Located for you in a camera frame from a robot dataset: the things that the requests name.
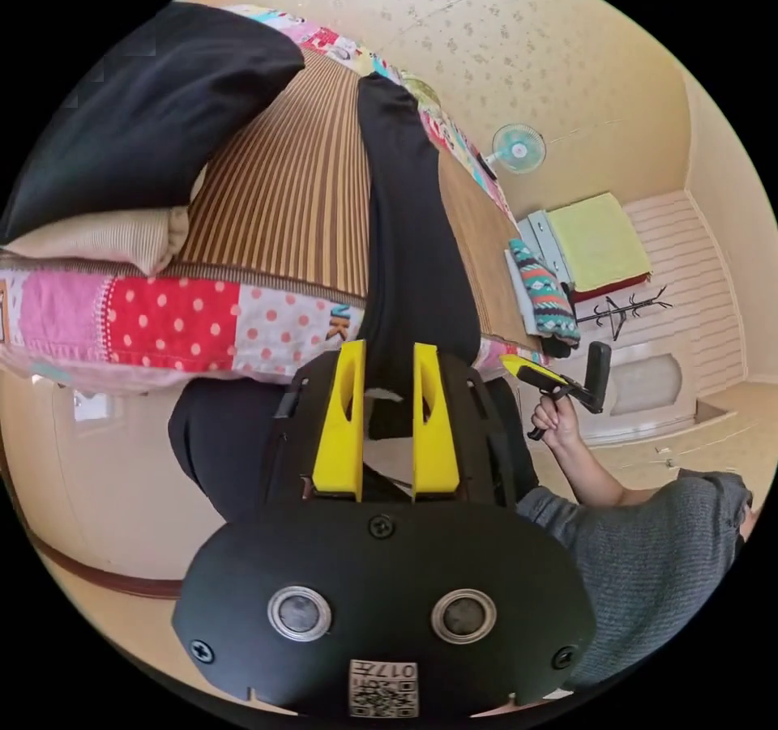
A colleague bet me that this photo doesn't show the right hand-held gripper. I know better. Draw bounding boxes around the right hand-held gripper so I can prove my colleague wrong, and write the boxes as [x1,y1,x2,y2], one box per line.
[498,353,589,442]

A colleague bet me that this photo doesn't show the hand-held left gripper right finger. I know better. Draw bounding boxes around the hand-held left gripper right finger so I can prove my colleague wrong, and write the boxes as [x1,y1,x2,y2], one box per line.
[413,343,460,502]

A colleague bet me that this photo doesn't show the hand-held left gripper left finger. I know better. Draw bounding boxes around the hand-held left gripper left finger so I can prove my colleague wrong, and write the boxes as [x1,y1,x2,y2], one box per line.
[310,339,368,504]

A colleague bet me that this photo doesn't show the black pants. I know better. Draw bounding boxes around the black pants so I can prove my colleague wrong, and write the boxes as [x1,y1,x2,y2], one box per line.
[168,71,543,526]

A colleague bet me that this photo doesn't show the person's right forearm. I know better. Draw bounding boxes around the person's right forearm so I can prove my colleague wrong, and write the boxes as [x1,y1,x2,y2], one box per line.
[546,433,652,508]

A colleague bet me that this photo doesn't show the person's right hand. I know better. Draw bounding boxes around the person's right hand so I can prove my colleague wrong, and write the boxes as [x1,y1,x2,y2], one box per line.
[531,400,583,449]

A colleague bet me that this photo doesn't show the pile of patterned clothes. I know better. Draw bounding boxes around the pile of patterned clothes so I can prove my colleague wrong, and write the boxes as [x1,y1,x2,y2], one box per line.
[503,237,583,359]

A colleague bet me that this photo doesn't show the black coat rack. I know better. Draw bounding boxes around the black coat rack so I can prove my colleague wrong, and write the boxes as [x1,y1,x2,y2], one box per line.
[573,284,675,343]

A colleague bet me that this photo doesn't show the white cupboard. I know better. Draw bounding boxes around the white cupboard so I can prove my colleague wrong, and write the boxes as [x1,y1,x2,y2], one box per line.
[577,340,701,441]

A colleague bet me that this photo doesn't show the window with yellow curtain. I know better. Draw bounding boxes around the window with yellow curtain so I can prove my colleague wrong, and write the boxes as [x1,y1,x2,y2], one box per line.
[526,191,655,305]

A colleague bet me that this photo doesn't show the light blue fan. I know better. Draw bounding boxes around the light blue fan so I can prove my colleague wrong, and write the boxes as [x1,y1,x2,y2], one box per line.
[477,122,548,182]

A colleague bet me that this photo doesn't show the person's body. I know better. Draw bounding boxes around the person's body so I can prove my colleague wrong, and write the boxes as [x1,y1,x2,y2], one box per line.
[515,467,756,692]

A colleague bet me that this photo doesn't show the bed with striped mat and quilt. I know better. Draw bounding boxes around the bed with striped mat and quilt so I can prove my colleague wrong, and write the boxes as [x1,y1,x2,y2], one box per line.
[0,2,549,388]

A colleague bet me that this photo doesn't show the pile of black and beige clothes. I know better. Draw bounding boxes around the pile of black and beige clothes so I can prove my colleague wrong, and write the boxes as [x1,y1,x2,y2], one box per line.
[0,0,307,276]

